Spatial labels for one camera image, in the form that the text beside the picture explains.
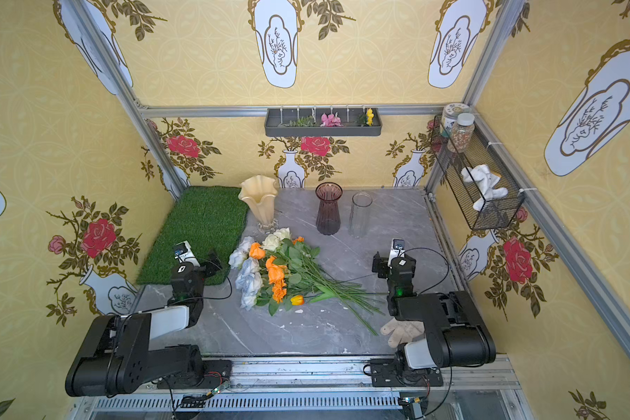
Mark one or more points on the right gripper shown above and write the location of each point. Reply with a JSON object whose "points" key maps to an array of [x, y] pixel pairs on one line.
{"points": [[381, 264]]}

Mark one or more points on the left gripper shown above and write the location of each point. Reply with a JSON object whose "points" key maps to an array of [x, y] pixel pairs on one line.
{"points": [[208, 267]]}

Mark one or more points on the orange rose stem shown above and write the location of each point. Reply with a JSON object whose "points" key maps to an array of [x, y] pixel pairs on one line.
{"points": [[302, 276]]}

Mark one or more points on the white rose stem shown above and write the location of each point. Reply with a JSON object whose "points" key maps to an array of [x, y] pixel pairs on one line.
{"points": [[280, 244]]}

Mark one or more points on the orange marigold stem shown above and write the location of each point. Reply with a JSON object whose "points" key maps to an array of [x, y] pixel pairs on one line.
{"points": [[300, 244]]}

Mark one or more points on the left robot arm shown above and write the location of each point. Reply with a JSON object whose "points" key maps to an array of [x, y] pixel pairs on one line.
{"points": [[115, 356]]}

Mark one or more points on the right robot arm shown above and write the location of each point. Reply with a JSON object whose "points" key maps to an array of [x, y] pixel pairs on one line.
{"points": [[431, 330]]}

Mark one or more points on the beige work glove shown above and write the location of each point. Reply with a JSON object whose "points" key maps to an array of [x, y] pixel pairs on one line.
{"points": [[402, 332]]}

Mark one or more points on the pale blue rose middle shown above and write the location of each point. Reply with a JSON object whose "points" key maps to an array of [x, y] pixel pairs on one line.
{"points": [[249, 279]]}

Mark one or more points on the clear glass vase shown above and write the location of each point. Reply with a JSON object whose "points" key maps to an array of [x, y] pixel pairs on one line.
{"points": [[360, 214]]}

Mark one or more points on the green artificial grass mat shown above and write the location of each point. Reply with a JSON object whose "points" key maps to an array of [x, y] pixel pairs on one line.
{"points": [[210, 219]]}

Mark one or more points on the orange rose near mat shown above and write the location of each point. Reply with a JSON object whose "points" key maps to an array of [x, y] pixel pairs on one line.
{"points": [[257, 252]]}

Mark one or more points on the purple glass vase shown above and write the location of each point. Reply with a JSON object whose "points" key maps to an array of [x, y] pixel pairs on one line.
{"points": [[328, 220]]}

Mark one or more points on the orange marigold lower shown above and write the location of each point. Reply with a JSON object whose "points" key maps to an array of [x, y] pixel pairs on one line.
{"points": [[279, 291]]}

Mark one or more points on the yellow orange tulip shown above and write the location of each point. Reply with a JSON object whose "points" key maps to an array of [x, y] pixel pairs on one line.
{"points": [[301, 300]]}

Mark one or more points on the cream ruffled vase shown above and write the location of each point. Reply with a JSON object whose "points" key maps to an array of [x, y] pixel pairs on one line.
{"points": [[259, 193]]}

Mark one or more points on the white cloth in basket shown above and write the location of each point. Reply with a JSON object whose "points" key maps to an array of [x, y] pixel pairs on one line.
{"points": [[486, 181]]}

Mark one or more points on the bottle with colourful beads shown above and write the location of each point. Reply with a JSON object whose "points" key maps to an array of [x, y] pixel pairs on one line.
{"points": [[461, 132]]}

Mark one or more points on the yellow flower in tray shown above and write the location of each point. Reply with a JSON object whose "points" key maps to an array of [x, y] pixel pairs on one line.
{"points": [[369, 117]]}

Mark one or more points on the glass jar with white lid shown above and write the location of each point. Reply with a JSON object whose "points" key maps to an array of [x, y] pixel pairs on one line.
{"points": [[450, 115]]}

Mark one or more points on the pink flower in tray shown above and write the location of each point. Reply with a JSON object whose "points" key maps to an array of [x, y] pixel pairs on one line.
{"points": [[330, 120]]}

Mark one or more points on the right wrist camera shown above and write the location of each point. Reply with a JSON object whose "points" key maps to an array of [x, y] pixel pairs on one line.
{"points": [[396, 249]]}

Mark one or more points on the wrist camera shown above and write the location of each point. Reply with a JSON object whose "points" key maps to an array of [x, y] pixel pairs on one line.
{"points": [[183, 253], [396, 249]]}

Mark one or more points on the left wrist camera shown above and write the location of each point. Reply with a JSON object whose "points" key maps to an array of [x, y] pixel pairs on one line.
{"points": [[183, 253]]}

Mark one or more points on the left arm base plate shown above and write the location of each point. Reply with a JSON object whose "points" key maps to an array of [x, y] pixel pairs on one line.
{"points": [[206, 375]]}

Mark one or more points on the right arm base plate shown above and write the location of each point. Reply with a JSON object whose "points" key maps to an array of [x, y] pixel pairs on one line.
{"points": [[390, 373]]}

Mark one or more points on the black wire wall basket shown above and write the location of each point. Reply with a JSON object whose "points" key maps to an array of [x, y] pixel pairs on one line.
{"points": [[496, 214]]}

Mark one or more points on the grey wall planter tray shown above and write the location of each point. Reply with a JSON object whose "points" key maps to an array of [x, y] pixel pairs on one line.
{"points": [[304, 122]]}

